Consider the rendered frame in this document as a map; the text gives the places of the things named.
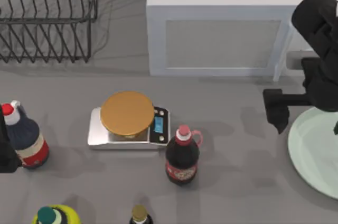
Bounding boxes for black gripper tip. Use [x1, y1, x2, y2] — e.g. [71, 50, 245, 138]
[0, 104, 22, 174]

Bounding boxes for silver scale with golden plate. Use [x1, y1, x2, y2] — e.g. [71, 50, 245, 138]
[87, 91, 171, 151]

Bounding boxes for yellow bottle with green cap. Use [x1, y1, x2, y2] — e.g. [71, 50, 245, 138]
[31, 204, 82, 224]

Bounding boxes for dark bottle red white label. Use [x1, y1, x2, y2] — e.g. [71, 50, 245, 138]
[1, 100, 50, 170]

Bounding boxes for dark bottle with pink handle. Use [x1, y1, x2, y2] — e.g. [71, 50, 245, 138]
[165, 125, 203, 186]

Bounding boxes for black wire dish rack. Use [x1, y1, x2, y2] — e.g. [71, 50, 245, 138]
[0, 0, 100, 64]

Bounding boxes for pale green plate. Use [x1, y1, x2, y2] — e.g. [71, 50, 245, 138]
[287, 107, 338, 200]

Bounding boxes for dark bottle with gold cap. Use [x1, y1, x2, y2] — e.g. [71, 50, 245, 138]
[129, 204, 154, 224]

